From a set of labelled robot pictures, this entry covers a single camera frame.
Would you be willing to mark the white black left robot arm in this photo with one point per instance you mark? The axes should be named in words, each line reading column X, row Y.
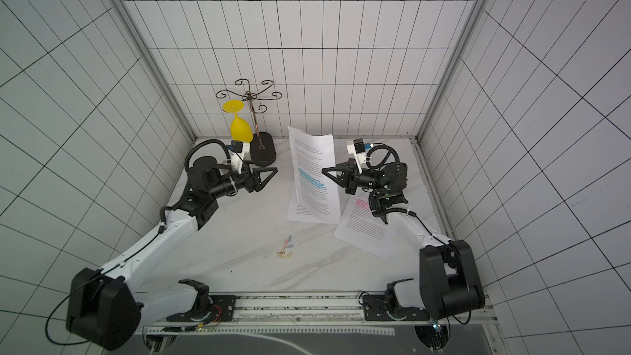
column 106, row 307

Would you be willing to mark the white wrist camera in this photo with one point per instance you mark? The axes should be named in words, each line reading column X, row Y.
column 358, row 149
column 238, row 151

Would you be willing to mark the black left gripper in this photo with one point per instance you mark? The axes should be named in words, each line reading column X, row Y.
column 257, row 183

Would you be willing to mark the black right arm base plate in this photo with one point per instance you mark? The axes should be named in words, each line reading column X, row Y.
column 375, row 308

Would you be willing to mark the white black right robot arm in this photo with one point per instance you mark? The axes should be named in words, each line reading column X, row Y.
column 449, row 283

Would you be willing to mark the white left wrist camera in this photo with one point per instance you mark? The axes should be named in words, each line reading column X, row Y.
column 238, row 151

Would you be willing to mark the pink highlighted paper document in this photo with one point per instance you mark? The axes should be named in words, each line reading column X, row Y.
column 358, row 227

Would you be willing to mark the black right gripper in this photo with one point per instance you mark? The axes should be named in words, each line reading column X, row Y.
column 348, row 178

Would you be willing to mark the dark metal glass rack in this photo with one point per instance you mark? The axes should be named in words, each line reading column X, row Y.
column 262, row 147

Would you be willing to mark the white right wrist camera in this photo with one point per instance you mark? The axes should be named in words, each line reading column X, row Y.
column 358, row 149

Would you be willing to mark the yellow plastic wine glass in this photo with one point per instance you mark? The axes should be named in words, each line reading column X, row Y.
column 240, row 129

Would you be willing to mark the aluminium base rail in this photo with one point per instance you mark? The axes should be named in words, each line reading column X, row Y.
column 302, row 313

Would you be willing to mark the blue highlighted paper document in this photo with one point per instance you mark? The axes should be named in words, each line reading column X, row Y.
column 314, row 197

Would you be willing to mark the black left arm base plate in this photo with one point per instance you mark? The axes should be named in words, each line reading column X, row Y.
column 220, row 309

